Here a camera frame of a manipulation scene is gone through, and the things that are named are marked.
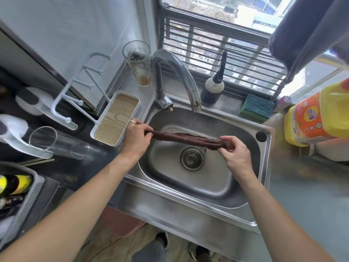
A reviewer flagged grey hanging cloth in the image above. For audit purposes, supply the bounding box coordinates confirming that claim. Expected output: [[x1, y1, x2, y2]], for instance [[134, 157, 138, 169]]
[[268, 0, 349, 85]]

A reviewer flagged reddish brown bucket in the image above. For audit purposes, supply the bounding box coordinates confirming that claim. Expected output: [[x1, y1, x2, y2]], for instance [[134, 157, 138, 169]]
[[98, 207, 148, 238]]

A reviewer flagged person's left forearm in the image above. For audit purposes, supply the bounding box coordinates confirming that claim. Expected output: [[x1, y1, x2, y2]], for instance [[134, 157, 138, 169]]
[[0, 150, 138, 262]]

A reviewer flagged person's right hand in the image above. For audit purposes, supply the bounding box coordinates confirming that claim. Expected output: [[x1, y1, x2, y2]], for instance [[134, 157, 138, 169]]
[[218, 135, 253, 181]]

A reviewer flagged person's shoe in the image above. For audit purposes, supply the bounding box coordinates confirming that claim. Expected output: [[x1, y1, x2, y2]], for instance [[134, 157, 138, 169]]
[[155, 230, 171, 252], [188, 242, 211, 261]]

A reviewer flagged yellow and black bottle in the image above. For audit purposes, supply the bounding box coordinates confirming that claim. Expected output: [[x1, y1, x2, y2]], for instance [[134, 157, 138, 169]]
[[0, 174, 34, 196]]

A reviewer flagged white round plastic scoop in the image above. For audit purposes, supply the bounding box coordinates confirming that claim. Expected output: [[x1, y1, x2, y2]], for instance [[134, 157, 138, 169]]
[[15, 87, 55, 117]]

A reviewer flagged chrome curved faucet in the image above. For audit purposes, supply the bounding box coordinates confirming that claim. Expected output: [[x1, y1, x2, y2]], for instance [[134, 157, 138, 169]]
[[151, 49, 202, 113]]

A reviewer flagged person's left leg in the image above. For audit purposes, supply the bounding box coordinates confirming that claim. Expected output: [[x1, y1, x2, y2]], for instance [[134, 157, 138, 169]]
[[130, 239, 167, 262]]

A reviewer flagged twisted brown cloth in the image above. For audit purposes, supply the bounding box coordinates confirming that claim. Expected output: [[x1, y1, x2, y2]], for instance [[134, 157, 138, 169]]
[[144, 130, 233, 152]]

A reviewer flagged person's left shoe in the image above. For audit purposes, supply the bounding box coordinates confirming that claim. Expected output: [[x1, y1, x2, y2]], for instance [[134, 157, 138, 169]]
[[155, 230, 171, 252]]

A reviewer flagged person's left hand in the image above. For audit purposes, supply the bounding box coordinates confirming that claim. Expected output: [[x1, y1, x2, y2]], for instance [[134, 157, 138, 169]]
[[119, 118, 155, 161]]

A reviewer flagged green and yellow sponge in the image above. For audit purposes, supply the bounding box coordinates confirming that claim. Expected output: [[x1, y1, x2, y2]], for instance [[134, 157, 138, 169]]
[[239, 94, 275, 124]]

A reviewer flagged white rack with wood-pattern tray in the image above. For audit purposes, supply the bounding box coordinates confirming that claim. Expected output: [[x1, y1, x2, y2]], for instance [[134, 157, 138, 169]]
[[51, 52, 141, 147]]

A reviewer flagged pink small packet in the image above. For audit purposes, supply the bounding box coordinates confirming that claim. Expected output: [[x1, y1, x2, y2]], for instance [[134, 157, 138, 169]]
[[273, 96, 293, 113]]

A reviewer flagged person's right shoe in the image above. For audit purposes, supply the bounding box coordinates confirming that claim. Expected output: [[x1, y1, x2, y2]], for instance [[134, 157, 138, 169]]
[[188, 242, 211, 261]]

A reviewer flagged dark metal window grille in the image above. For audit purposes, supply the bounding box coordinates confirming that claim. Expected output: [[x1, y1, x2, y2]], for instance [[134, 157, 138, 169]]
[[158, 5, 290, 102]]

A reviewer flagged person's right forearm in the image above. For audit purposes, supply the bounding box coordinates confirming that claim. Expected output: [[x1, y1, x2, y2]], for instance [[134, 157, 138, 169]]
[[232, 170, 336, 262]]

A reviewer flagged metal sink drain strainer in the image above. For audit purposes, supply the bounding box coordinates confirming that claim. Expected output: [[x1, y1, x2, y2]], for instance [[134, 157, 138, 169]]
[[180, 146, 205, 171]]

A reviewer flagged stainless steel sink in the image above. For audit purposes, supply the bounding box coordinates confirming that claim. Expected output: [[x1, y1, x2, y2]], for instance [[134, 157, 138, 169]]
[[109, 91, 275, 235]]

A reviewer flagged black bottle brush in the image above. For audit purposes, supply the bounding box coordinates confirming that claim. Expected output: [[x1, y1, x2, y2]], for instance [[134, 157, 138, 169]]
[[201, 50, 228, 107]]

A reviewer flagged grey plastic basket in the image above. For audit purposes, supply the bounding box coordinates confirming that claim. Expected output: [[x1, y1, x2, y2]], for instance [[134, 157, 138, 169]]
[[0, 160, 46, 244]]

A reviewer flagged dirty tall drinking glass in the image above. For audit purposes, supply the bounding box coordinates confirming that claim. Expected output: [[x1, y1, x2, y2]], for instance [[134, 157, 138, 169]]
[[122, 40, 152, 86]]

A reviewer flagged white plastic ladle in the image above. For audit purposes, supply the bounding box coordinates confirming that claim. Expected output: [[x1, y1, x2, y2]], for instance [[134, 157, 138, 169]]
[[0, 114, 54, 159]]

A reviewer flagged yellow detergent bottle orange label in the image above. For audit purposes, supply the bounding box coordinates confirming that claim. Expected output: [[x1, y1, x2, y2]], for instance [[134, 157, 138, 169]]
[[283, 78, 349, 147]]

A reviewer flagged clear empty glass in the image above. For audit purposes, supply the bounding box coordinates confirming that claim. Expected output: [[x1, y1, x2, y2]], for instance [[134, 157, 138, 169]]
[[28, 126, 91, 161]]

